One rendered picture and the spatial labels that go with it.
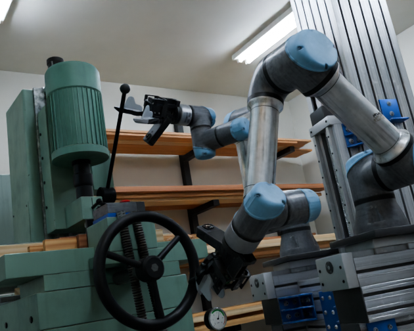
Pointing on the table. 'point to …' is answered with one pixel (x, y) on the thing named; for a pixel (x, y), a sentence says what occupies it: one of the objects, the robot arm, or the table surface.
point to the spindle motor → (75, 113)
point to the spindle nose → (83, 178)
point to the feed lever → (109, 196)
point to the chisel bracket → (79, 211)
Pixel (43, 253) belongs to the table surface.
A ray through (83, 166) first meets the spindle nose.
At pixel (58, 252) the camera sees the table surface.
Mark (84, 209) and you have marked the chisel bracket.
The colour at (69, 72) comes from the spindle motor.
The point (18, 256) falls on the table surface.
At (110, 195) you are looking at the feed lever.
